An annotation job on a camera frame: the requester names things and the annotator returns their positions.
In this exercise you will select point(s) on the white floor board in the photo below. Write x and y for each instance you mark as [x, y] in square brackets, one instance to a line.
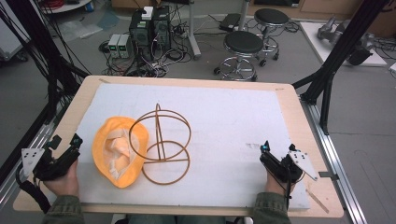
[314, 40]

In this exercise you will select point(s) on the person's left hand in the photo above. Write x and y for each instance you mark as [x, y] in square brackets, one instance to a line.
[63, 185]

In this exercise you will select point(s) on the black computer tower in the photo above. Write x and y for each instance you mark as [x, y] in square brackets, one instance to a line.
[140, 31]
[162, 28]

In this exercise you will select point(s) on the grey tape strip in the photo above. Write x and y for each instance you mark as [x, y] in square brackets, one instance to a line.
[328, 175]

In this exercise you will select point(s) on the grey bench power supply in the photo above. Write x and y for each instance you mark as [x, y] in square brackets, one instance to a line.
[114, 45]
[125, 45]

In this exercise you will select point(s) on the aluminium rail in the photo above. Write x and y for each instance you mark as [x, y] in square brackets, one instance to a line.
[336, 161]
[18, 168]

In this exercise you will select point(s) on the person's right hand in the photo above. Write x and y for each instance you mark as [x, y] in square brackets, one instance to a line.
[275, 186]

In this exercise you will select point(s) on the yellow bucket hat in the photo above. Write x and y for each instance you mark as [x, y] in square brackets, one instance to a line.
[102, 146]

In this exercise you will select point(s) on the black round stool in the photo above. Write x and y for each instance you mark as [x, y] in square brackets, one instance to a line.
[243, 43]
[271, 16]

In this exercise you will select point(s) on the black metal frame post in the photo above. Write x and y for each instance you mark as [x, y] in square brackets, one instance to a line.
[342, 46]
[40, 40]

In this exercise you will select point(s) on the round white table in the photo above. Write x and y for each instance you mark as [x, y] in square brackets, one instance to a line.
[67, 5]

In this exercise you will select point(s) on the grey metal desk leg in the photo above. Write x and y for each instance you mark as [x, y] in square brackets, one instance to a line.
[193, 31]
[243, 14]

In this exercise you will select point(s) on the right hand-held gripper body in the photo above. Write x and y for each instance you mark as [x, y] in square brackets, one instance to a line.
[280, 169]

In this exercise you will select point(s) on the clear plastic sheet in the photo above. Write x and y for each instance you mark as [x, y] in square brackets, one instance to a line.
[79, 29]

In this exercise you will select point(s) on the thin wooden stick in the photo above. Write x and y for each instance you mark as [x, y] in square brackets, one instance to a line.
[317, 201]

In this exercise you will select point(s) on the small white box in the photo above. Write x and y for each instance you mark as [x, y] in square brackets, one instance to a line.
[147, 13]

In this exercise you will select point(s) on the flat black device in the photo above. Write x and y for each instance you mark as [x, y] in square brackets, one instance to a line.
[229, 21]

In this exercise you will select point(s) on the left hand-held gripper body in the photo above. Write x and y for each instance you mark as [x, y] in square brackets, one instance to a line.
[53, 169]

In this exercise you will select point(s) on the white foam mat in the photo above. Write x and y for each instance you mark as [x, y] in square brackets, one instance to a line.
[224, 124]

